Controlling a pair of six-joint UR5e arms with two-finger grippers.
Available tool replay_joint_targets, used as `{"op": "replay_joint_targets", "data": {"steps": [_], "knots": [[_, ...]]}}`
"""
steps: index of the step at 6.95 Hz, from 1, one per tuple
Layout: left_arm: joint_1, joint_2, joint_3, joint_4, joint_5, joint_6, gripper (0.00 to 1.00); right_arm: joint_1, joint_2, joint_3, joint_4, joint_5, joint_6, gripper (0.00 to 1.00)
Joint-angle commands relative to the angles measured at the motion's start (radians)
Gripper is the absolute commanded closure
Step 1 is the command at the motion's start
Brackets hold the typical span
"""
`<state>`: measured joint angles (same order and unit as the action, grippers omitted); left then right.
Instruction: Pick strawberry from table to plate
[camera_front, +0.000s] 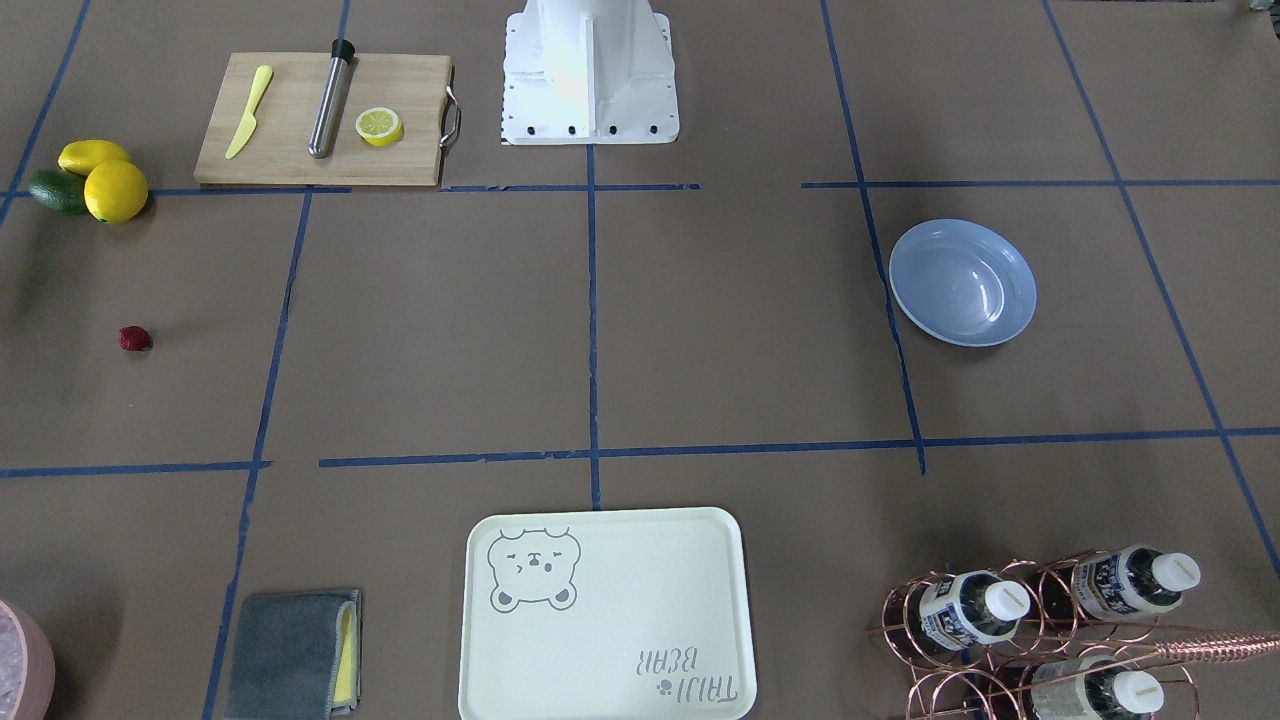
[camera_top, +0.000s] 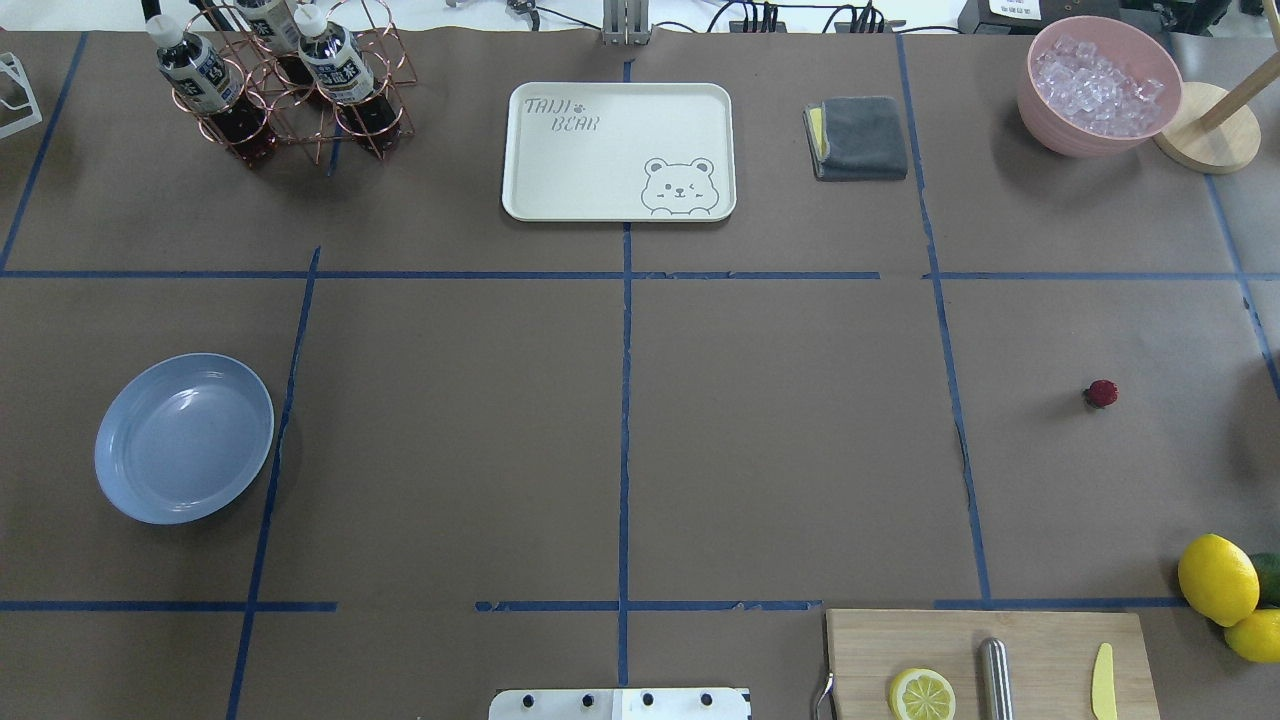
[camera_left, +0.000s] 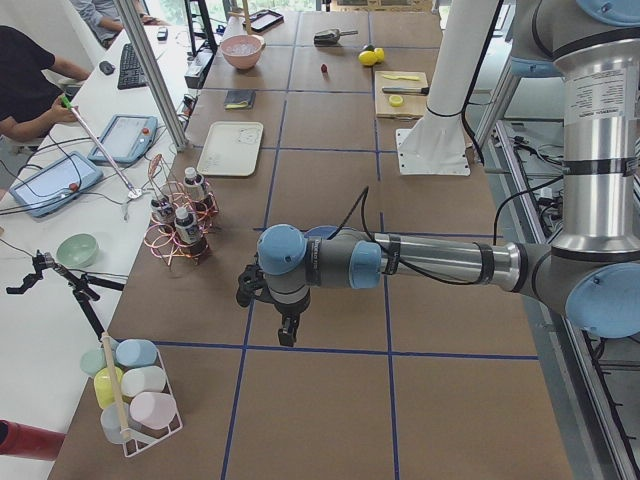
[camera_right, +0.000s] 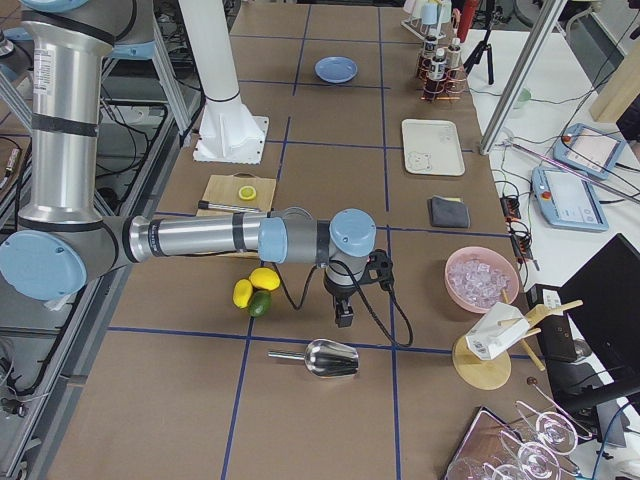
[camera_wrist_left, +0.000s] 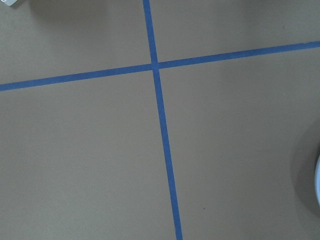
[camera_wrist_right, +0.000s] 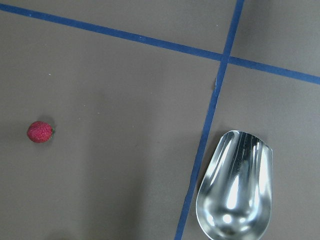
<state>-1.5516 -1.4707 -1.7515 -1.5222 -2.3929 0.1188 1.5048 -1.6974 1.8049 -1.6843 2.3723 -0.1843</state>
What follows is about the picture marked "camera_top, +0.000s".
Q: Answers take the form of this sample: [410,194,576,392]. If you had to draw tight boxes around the red strawberry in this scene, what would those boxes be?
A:
[1082,379,1119,409]

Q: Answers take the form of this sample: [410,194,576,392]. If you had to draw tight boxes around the blue round plate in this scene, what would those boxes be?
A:
[93,354,275,525]

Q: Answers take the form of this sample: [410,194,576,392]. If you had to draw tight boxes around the cream bear tray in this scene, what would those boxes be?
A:
[500,82,737,223]

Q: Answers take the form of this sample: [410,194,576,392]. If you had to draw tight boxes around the grey folded cloth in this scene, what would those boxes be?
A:
[803,96,908,182]

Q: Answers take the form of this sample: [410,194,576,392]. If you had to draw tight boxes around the tea bottle middle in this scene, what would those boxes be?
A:
[293,3,401,156]

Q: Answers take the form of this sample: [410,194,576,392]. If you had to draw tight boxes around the tea bottle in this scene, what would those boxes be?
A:
[293,3,401,156]
[145,14,276,164]
[233,1,325,108]

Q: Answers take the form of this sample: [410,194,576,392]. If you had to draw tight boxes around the half lemon slice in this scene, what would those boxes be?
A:
[886,667,957,719]

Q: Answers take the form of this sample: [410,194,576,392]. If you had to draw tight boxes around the tea bottle back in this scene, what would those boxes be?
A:
[233,1,325,108]

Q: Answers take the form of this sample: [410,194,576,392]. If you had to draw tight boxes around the wooden cutting board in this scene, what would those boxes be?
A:
[826,609,1162,720]

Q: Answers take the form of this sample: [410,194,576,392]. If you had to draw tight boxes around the pink bowl of ice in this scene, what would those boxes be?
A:
[1018,15,1183,158]

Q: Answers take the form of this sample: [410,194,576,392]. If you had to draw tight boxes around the tea bottle front left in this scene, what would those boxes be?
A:
[145,14,276,164]

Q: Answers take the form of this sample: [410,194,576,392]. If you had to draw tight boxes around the yellow plastic knife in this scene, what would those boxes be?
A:
[1091,642,1117,720]

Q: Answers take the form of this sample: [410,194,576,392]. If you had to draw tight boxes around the large yellow lemon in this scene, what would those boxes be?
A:
[1178,533,1260,628]

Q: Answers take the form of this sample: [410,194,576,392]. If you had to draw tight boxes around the green lime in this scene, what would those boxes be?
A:
[1249,552,1280,609]

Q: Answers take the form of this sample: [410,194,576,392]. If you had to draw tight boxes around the small yellow lemon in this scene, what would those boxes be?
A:
[1222,609,1280,664]

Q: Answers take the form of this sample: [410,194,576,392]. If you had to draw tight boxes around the aluminium frame post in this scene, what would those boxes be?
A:
[602,0,652,46]

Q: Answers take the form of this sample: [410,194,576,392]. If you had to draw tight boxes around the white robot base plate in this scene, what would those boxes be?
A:
[488,687,753,719]

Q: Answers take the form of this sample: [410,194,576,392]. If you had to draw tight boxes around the copper wire bottle rack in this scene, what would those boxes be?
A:
[172,1,419,167]

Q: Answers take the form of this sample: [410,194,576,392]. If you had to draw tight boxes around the white wire cup rack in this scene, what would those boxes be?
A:
[1,53,44,138]

